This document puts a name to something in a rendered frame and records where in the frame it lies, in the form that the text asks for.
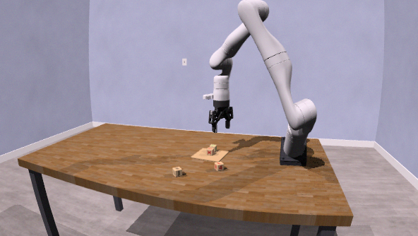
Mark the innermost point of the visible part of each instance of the tan flat mat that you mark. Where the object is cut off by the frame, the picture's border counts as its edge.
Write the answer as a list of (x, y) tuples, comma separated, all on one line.
[(216, 157)]

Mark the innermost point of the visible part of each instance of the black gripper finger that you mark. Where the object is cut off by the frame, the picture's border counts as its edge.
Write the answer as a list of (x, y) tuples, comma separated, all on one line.
[(213, 122), (228, 119)]

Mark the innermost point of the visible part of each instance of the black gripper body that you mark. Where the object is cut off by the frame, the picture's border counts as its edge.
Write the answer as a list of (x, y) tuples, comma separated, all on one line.
[(220, 106)]

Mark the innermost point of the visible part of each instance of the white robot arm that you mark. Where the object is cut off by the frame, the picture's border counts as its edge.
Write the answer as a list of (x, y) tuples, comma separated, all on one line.
[(302, 115)]

